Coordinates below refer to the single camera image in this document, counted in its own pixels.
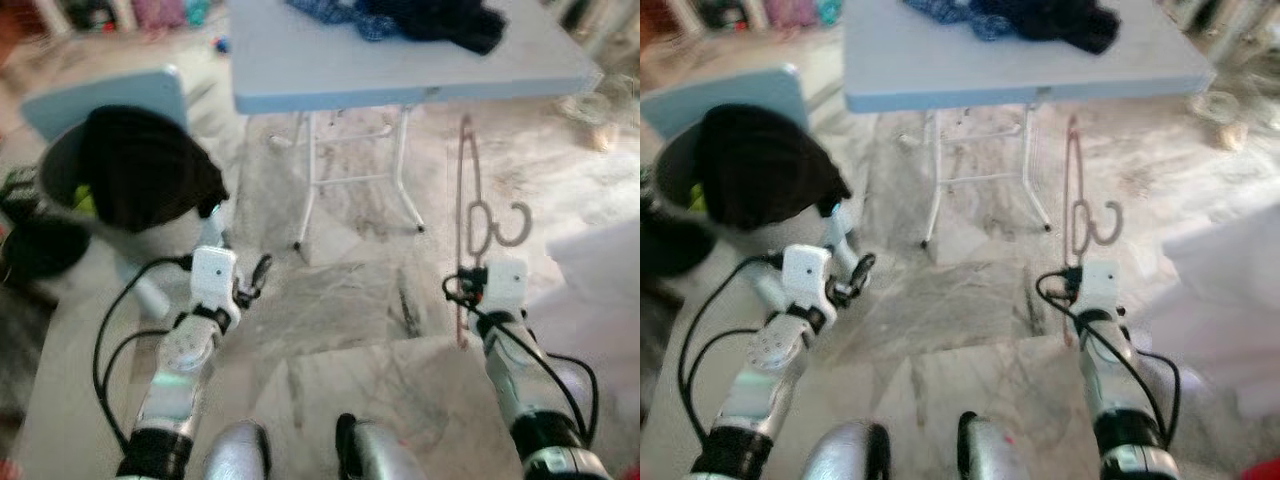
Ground white plastic hanger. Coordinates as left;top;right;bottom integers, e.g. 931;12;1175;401
453;113;533;349
1063;113;1126;349

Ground dark knit garment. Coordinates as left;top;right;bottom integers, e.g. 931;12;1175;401
693;104;853;233
78;104;231;234

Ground white tube with teal tip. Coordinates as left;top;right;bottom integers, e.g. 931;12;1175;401
198;200;229;253
822;200;863;279

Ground white metal tube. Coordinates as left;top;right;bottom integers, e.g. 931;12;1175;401
128;276;173;323
745;268;793;313

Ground silver robot left leg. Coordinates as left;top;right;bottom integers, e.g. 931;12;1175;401
800;420;891;480
200;420;273;480

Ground silver robot leg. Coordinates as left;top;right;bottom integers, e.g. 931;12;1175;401
200;420;273;480
335;413;431;480
800;420;891;480
958;410;1046;480

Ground black round object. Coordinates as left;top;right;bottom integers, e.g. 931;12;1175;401
0;215;93;291
640;195;716;281

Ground silver robot right leg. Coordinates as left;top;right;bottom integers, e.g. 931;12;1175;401
958;410;1046;480
335;413;431;480

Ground clear plastic bag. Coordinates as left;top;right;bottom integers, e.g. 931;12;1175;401
1190;92;1241;126
560;92;616;128

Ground small light blue table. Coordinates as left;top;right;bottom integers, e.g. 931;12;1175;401
20;64;191;143
640;64;809;141

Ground navy garment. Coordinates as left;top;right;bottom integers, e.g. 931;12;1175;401
975;0;1121;56
355;0;508;56

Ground blue patterned garment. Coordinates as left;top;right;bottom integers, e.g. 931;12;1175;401
900;0;1011;43
285;0;401;43

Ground pink toy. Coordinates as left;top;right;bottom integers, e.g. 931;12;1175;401
133;0;188;28
765;0;816;28

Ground white shelf unit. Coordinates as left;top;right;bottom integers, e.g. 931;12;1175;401
665;0;771;33
30;0;136;33

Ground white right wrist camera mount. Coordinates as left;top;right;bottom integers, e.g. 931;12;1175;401
478;258;531;319
1078;260;1123;319

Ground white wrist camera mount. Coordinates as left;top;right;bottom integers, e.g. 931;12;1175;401
190;246;241;313
1078;260;1123;319
478;258;531;319
783;243;836;313

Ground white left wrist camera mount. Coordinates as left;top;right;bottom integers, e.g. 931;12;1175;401
783;243;836;313
190;246;241;313

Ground black left wrist camera cable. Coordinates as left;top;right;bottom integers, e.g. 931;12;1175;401
93;255;196;451
678;255;791;446

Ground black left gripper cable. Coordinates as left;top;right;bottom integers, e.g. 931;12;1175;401
690;325;791;421
103;325;186;421

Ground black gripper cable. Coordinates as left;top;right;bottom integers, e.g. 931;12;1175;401
545;350;601;441
1140;345;1184;441
690;325;791;421
103;325;186;421

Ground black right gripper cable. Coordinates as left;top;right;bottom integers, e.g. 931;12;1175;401
545;350;601;441
1140;345;1184;441

